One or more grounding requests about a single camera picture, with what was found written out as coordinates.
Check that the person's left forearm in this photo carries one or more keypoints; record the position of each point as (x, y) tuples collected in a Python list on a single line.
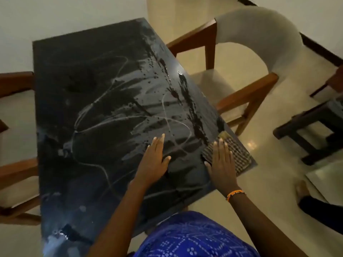
[(123, 224)]

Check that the black table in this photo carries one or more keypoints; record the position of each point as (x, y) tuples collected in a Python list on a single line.
[(93, 104)]

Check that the person's right hand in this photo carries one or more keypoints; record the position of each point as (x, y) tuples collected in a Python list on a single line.
[(223, 171)]

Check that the person's right forearm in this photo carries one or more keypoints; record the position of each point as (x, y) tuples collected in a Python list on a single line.
[(257, 227)]

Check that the wooden chair grey backrest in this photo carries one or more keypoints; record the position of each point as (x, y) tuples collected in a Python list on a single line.
[(254, 26), (16, 82)]

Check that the checkered brown cloth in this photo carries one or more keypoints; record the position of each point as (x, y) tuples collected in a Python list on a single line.
[(241, 157)]

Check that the black plastic stool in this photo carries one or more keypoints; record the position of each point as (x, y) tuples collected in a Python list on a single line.
[(308, 123)]

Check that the blue patterned dress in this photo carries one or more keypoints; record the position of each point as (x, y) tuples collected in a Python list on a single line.
[(193, 238)]

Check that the orange wristband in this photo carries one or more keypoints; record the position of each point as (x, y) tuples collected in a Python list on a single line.
[(235, 194)]

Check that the person's left hand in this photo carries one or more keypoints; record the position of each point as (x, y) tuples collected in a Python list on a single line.
[(152, 165)]

